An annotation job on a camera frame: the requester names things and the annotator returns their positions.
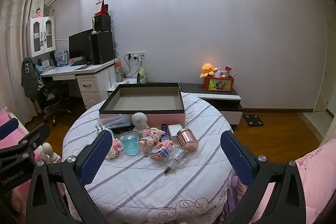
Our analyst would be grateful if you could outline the striped white tablecloth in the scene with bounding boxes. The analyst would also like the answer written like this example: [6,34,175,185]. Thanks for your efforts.
[62,91,245,224]

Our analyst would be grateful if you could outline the red paper bag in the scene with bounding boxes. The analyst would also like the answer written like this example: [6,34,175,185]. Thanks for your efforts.
[94,0,109,16]

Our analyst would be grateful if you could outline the pink doll figurine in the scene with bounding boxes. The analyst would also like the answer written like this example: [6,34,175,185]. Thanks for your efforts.
[35,7,42,18]

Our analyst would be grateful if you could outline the pink bedding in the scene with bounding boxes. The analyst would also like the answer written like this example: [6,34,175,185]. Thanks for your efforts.
[252,138,336,224]

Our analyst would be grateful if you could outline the pink white block toy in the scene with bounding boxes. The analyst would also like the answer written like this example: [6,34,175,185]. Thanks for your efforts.
[106,139,122,160]

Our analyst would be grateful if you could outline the white desk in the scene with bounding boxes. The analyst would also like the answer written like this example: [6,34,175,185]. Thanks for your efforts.
[41,59,120,110]

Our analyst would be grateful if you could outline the orange octopus plush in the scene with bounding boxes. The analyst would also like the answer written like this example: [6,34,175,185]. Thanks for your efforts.
[199,63,218,79]

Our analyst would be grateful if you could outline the clear dental flosser box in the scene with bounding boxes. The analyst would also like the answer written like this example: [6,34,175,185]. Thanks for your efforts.
[98,114,131,129]

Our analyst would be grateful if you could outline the red capped bottle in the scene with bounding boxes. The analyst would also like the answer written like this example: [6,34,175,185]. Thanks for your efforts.
[115,60,124,82]

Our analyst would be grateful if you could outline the black speaker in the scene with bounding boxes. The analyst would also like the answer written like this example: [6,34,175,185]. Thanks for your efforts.
[93,15,111,32]

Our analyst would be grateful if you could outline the snack bag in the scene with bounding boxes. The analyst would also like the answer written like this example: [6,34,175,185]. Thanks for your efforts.
[137,66,146,84]

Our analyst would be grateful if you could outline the white charger box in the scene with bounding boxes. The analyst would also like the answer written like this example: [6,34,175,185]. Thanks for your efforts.
[167,124,183,141]

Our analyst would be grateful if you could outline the blue patterned small box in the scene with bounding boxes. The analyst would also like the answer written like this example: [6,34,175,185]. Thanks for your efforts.
[161,124,169,141]

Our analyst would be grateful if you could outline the beige curtain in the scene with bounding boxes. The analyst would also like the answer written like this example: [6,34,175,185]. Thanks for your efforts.
[1,0,45,123]

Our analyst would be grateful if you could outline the pink black tray box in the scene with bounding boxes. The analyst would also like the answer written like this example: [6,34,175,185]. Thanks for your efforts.
[99,83,186,127]

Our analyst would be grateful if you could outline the black office chair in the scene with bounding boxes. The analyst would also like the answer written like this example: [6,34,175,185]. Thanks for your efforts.
[37,81,72,127]

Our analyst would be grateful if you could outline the black computer tower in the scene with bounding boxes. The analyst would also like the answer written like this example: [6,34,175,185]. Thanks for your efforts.
[91,32,115,65]

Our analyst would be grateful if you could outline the black white tv cabinet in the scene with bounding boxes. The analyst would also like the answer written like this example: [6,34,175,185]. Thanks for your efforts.
[107,82,244,128]

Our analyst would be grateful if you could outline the pink pig doll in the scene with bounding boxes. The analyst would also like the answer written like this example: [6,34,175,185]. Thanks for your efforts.
[139,128,163,155]

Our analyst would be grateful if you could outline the red storage box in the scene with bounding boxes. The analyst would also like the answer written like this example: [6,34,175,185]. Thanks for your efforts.
[204,77,235,92]

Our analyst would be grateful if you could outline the black monitor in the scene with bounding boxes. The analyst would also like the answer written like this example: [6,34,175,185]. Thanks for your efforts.
[69,29,93,66]

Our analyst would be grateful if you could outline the rose gold metal jar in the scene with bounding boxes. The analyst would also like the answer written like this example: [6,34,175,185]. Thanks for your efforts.
[177,128,199,153]

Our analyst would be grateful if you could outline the black bathroom scale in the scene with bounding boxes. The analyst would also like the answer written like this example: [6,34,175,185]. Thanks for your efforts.
[243,114,264,127]

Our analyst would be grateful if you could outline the white round robot figurine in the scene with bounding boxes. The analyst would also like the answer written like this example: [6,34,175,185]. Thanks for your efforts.
[131,113,149,136]

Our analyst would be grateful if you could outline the white wall cabinet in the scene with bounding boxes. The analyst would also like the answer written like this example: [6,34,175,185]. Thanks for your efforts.
[27,16,56,57]

